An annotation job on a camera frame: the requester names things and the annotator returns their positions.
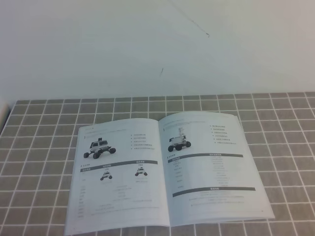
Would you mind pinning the white robot brochure book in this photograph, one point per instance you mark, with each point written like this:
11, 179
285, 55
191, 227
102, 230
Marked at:
187, 168

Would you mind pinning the grey checked tablecloth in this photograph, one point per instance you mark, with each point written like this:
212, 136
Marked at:
37, 149

